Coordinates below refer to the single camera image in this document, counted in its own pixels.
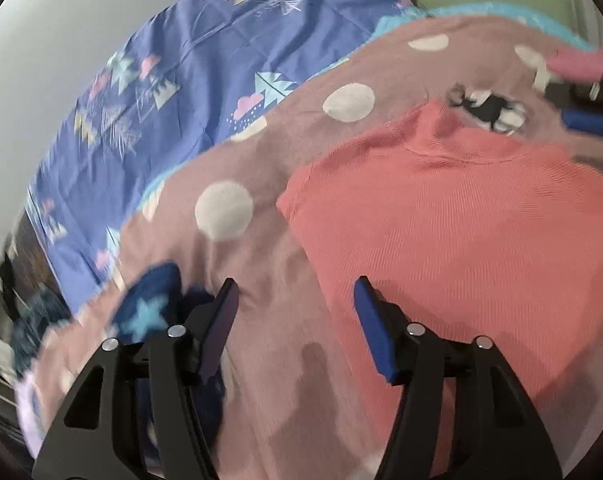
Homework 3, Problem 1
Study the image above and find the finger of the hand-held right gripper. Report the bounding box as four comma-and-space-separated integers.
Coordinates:
567, 80, 603, 112
561, 109, 603, 143

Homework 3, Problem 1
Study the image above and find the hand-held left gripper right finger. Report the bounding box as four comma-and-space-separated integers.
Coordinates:
354, 276, 562, 480

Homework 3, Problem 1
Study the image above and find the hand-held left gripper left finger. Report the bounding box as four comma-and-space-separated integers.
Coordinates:
31, 277, 240, 480

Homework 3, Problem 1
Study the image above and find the pink shirt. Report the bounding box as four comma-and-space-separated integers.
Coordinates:
276, 100, 603, 461

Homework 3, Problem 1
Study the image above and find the pink folded garment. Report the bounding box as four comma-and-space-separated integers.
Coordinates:
549, 50, 603, 81

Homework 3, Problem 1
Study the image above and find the pink polka dot bedspread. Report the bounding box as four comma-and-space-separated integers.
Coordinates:
16, 15, 603, 480

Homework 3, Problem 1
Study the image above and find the navy star print garment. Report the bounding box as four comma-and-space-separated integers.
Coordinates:
112, 261, 227, 466

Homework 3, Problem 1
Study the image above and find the teal bed sheet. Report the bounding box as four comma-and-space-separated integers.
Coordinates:
366, 2, 597, 53

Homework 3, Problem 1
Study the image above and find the dark teal fleece blanket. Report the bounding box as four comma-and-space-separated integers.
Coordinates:
11, 285, 73, 376

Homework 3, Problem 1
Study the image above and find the dark tree print cloth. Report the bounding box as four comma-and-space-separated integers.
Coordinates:
11, 207, 59, 306

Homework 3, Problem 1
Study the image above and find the lavender folded garment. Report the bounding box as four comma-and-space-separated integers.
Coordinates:
15, 375, 48, 453

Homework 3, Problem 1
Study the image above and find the black garment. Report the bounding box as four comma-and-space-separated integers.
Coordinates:
0, 247, 21, 313

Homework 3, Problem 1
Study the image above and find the blue tree print sheet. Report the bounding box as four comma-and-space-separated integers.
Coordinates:
26, 0, 417, 301

